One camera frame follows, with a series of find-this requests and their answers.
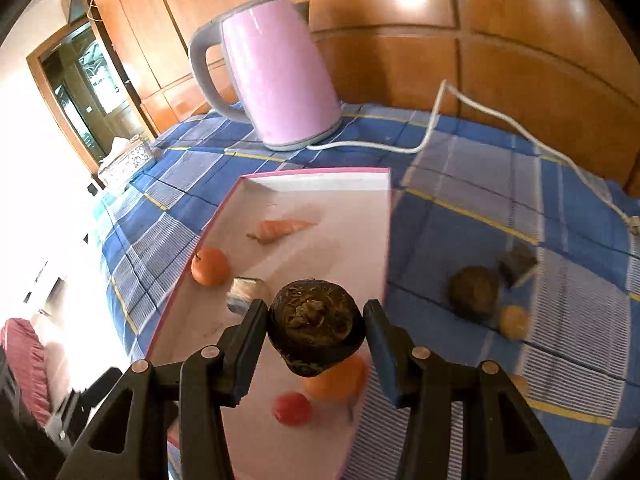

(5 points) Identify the pink electric kettle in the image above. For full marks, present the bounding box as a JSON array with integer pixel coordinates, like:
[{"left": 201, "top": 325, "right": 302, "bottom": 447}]
[{"left": 189, "top": 0, "right": 343, "bottom": 152}]

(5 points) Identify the blue checked tablecloth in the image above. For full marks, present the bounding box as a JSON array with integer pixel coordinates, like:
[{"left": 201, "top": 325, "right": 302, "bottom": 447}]
[{"left": 97, "top": 102, "right": 640, "bottom": 480}]

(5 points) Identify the pink-edged white tray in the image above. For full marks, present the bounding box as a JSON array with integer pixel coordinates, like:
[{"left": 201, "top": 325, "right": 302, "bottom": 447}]
[{"left": 132, "top": 167, "right": 393, "bottom": 480}]

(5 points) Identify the small yellow-green fruit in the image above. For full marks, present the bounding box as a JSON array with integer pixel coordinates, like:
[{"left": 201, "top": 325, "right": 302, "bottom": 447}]
[{"left": 499, "top": 305, "right": 531, "bottom": 338}]

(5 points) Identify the small orange carrot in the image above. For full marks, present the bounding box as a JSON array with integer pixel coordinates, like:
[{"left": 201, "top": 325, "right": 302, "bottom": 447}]
[{"left": 246, "top": 219, "right": 317, "bottom": 245}]

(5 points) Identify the white kettle power cord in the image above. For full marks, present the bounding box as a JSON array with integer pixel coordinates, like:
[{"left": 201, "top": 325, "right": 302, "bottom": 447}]
[{"left": 307, "top": 80, "right": 640, "bottom": 236}]

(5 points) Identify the orange mandarin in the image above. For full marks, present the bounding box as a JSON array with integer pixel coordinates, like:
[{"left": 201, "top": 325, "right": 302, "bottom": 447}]
[
  {"left": 300, "top": 355, "right": 368, "bottom": 401},
  {"left": 191, "top": 246, "right": 231, "bottom": 287}
]

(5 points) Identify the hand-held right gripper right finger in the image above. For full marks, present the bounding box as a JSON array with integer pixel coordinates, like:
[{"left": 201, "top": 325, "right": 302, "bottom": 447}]
[{"left": 362, "top": 299, "right": 573, "bottom": 480}]

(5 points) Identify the dark brown round taro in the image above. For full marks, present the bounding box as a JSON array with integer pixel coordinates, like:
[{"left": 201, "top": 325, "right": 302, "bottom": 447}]
[
  {"left": 267, "top": 280, "right": 366, "bottom": 377},
  {"left": 447, "top": 266, "right": 501, "bottom": 322}
]

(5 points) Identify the patterned silver tissue box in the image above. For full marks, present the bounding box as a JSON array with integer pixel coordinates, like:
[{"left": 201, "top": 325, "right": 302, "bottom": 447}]
[{"left": 97, "top": 136, "right": 153, "bottom": 188}]

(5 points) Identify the red striped cloth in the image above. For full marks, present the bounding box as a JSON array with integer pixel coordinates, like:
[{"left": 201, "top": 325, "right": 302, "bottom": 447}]
[{"left": 0, "top": 317, "right": 51, "bottom": 426}]

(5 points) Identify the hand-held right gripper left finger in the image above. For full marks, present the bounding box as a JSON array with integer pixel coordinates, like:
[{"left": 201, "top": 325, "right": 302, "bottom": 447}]
[{"left": 55, "top": 299, "right": 271, "bottom": 480}]

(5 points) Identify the cut brown taro piece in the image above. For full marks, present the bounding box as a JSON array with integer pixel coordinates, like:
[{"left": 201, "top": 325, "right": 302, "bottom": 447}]
[
  {"left": 226, "top": 276, "right": 271, "bottom": 316},
  {"left": 498, "top": 244, "right": 540, "bottom": 288}
]

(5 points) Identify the wooden wardrobe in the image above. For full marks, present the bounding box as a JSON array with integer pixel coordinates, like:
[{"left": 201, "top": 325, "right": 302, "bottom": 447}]
[{"left": 82, "top": 0, "right": 640, "bottom": 196}]

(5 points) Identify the wooden glass-panel door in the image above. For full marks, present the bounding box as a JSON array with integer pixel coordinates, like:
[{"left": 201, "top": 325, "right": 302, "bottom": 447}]
[{"left": 27, "top": 17, "right": 151, "bottom": 176}]

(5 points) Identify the red cherry tomato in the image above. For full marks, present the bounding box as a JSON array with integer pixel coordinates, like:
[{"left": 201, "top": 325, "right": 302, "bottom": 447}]
[{"left": 271, "top": 392, "right": 312, "bottom": 427}]

